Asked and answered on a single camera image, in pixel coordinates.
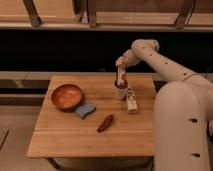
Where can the white boxed eraser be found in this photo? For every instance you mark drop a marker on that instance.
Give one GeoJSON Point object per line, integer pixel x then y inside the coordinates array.
{"type": "Point", "coordinates": [121, 75]}

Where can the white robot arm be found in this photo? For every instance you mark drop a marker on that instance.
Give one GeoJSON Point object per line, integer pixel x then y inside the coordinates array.
{"type": "Point", "coordinates": [183, 108]}

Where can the wooden shelf rail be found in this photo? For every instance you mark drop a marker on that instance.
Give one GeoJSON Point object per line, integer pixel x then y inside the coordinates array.
{"type": "Point", "coordinates": [108, 15]}

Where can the orange wooden bowl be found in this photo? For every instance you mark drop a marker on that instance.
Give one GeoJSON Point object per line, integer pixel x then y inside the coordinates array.
{"type": "Point", "coordinates": [67, 97]}

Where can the wooden table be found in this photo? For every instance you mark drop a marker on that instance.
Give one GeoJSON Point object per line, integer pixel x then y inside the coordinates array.
{"type": "Point", "coordinates": [63, 134]}

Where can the blue sponge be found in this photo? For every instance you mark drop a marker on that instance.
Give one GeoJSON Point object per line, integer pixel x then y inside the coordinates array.
{"type": "Point", "coordinates": [85, 109]}

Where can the small labelled bottle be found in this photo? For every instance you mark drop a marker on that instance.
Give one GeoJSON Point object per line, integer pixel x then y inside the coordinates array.
{"type": "Point", "coordinates": [131, 101]}

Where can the white ceramic cup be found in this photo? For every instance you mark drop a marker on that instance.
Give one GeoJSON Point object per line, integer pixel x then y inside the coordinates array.
{"type": "Point", "coordinates": [120, 90]}

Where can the red chili pepper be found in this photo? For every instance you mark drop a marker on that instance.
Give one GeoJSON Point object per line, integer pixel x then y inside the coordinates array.
{"type": "Point", "coordinates": [106, 123]}

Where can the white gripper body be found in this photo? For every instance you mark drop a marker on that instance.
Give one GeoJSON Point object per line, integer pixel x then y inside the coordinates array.
{"type": "Point", "coordinates": [127, 59]}

